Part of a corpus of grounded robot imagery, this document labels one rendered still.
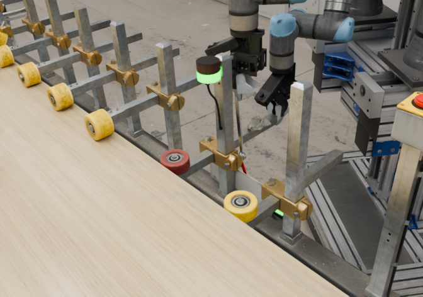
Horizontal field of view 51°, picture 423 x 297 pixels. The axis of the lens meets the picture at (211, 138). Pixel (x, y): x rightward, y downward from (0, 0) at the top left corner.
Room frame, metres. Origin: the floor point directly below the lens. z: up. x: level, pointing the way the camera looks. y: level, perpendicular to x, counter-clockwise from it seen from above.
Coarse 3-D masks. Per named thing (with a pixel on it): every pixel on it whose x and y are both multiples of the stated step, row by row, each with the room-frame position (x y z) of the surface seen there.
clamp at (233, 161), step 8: (200, 144) 1.08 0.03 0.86; (208, 144) 1.06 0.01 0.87; (216, 144) 1.06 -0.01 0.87; (200, 152) 1.08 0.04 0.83; (216, 152) 1.02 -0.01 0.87; (232, 152) 1.02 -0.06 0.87; (216, 160) 1.03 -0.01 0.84; (224, 160) 1.00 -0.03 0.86; (232, 160) 0.99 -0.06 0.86; (240, 160) 1.01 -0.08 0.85; (224, 168) 1.00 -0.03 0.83; (232, 168) 0.98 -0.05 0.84
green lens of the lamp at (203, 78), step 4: (196, 72) 0.99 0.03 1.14; (220, 72) 0.99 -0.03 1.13; (200, 76) 0.98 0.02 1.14; (204, 76) 0.97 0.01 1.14; (208, 76) 0.97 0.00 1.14; (212, 76) 0.97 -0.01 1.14; (216, 76) 0.97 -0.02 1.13; (220, 76) 0.99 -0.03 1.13; (200, 80) 0.98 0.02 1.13; (204, 80) 0.97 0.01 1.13; (208, 80) 0.97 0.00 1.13; (212, 80) 0.97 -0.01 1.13; (216, 80) 0.97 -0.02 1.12
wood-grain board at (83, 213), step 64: (0, 128) 1.18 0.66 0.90; (64, 128) 1.15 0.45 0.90; (0, 192) 0.86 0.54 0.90; (64, 192) 0.85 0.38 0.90; (128, 192) 0.83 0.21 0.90; (192, 192) 0.82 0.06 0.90; (0, 256) 0.65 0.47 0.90; (64, 256) 0.64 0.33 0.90; (128, 256) 0.63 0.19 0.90; (192, 256) 0.62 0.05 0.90; (256, 256) 0.61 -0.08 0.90
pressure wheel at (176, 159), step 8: (168, 152) 0.98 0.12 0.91; (176, 152) 0.98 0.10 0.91; (184, 152) 0.98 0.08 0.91; (160, 160) 0.95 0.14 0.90; (168, 160) 0.95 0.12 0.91; (176, 160) 0.95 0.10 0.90; (184, 160) 0.94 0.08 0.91; (168, 168) 0.92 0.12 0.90; (176, 168) 0.92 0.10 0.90; (184, 168) 0.93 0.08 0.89
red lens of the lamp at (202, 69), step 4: (204, 56) 1.03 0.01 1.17; (196, 60) 1.00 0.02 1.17; (196, 64) 0.99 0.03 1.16; (216, 64) 0.98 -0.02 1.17; (196, 68) 0.99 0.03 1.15; (200, 68) 0.98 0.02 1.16; (204, 68) 0.97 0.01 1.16; (208, 68) 0.97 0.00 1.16; (212, 68) 0.97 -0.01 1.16; (216, 68) 0.98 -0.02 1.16; (200, 72) 0.98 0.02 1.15; (204, 72) 0.97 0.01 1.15; (208, 72) 0.97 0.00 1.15; (212, 72) 0.97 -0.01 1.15; (216, 72) 0.98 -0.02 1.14
